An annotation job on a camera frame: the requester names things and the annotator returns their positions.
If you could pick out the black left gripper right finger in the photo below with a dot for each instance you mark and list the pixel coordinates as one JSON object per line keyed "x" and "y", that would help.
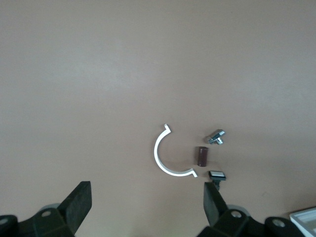
{"x": 213, "y": 205}

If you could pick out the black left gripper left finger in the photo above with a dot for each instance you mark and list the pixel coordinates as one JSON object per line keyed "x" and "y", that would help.
{"x": 77, "y": 207}

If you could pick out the white drawer cabinet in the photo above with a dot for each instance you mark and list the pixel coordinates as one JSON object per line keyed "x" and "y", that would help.
{"x": 304, "y": 219}

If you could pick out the brown ribbed block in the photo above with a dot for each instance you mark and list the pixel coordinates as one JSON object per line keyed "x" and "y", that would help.
{"x": 202, "y": 156}

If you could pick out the silver metal fitting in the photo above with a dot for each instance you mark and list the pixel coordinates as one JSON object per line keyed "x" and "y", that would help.
{"x": 215, "y": 137}

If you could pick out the white half-round pipe clamp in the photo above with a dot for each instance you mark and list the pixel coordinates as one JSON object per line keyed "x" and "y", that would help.
{"x": 159, "y": 158}

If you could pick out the black switch with white face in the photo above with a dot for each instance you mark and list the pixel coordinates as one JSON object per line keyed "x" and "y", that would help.
{"x": 217, "y": 175}

